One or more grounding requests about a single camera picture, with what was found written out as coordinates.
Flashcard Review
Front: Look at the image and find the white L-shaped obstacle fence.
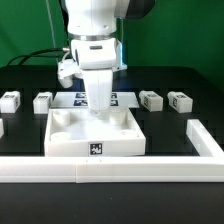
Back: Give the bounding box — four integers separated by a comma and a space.
0, 119, 224, 183

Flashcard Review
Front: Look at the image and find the white block at left edge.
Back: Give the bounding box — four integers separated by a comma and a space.
0, 118, 4, 139

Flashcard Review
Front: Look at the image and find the black cable bundle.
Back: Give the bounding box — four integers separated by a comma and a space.
7, 46, 73, 66

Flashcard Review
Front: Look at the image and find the white square table top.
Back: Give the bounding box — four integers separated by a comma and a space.
44, 107, 146, 157

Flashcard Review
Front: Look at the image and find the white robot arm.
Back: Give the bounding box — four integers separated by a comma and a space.
58, 0, 155, 112

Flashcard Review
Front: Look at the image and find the white marker base plate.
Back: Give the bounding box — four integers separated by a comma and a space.
52, 92, 139, 108

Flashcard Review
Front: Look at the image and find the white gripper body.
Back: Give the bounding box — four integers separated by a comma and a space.
71, 38, 117, 112

